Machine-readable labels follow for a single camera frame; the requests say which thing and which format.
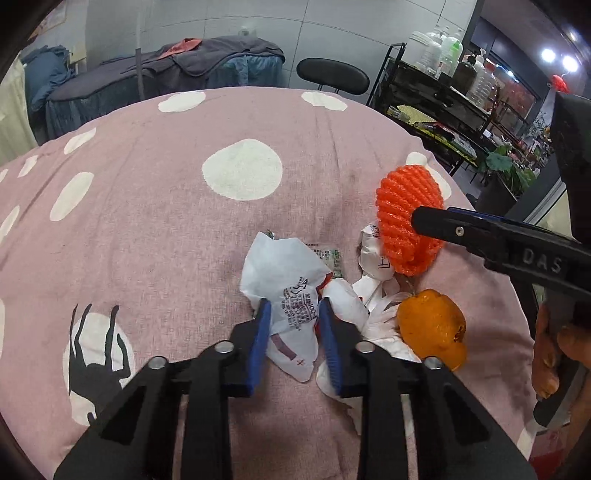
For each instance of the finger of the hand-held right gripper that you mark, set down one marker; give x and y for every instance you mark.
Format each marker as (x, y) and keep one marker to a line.
(480, 217)
(443, 224)

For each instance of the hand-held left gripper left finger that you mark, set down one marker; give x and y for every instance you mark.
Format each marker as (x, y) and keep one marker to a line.
(258, 346)

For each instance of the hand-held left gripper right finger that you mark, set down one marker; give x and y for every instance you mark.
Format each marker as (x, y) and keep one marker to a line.
(330, 346)

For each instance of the orange foam fruit net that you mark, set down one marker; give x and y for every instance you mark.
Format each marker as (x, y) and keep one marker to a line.
(401, 203)

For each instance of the white paper wrapper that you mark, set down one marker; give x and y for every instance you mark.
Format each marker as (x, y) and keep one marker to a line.
(281, 263)

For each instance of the person's right hand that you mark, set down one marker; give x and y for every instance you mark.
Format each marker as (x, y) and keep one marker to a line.
(545, 350)

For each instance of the potted green plant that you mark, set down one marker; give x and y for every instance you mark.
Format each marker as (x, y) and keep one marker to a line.
(501, 166)

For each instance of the white plastic bag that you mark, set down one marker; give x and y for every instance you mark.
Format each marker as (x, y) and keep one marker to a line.
(383, 323)

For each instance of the small white carton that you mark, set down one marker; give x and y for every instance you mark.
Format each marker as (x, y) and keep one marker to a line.
(371, 251)

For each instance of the clear snack wrapper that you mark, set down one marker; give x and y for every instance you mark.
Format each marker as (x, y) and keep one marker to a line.
(330, 258)

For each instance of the orange peel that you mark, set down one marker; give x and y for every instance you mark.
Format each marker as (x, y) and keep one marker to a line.
(429, 323)

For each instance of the yellow mat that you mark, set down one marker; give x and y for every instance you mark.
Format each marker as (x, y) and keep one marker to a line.
(413, 114)

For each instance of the black trolley cart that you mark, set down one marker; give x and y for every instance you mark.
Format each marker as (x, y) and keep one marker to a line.
(443, 106)

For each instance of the clear plastic bottle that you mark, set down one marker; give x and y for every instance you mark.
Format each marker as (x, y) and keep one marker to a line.
(485, 85)

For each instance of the dark brown bottle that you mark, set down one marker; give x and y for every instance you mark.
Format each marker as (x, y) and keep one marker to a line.
(466, 76)

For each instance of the red hanging ornament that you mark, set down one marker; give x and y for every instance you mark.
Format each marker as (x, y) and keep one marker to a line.
(558, 82)

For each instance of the green bottle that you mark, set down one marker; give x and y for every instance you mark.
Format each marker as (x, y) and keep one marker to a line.
(452, 53)

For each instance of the pink polka dot blanket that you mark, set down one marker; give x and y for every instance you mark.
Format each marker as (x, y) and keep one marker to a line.
(161, 207)

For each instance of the white pump bottle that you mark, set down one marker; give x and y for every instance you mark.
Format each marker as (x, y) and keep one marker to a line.
(427, 53)

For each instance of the black stool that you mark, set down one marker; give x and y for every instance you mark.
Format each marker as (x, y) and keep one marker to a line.
(332, 73)

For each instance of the massage bed with grey blanket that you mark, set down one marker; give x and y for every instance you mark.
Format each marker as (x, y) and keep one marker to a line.
(207, 64)

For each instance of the red cloth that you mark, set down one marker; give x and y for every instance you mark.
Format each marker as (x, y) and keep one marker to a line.
(182, 46)

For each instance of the cream cloth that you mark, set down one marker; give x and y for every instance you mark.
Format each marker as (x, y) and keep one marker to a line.
(16, 115)

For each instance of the blue cloth pile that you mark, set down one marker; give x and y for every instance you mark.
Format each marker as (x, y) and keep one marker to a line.
(44, 76)

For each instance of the wall poster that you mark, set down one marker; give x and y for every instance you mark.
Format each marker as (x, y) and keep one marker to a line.
(48, 16)

